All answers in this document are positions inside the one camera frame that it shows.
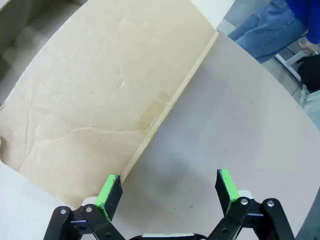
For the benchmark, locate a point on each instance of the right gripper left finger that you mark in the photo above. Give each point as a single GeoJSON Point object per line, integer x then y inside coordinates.
{"type": "Point", "coordinates": [110, 200]}

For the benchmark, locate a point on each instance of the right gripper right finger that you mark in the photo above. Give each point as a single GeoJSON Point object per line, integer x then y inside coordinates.
{"type": "Point", "coordinates": [225, 190]}

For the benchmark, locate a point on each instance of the brown cardboard box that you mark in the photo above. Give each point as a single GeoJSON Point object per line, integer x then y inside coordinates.
{"type": "Point", "coordinates": [100, 87]}

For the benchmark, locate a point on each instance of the person's left forearm blue sleeve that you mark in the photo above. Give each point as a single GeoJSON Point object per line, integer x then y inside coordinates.
{"type": "Point", "coordinates": [307, 17]}

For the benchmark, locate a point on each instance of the person's left hand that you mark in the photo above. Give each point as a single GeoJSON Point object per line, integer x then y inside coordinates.
{"type": "Point", "coordinates": [310, 47]}

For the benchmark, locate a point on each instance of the black chair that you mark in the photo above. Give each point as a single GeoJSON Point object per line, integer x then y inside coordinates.
{"type": "Point", "coordinates": [312, 75]}

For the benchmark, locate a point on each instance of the person in blue sweater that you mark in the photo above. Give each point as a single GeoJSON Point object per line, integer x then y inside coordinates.
{"type": "Point", "coordinates": [265, 22]}

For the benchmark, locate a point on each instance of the white metal frame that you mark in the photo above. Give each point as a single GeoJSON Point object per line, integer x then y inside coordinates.
{"type": "Point", "coordinates": [287, 67]}

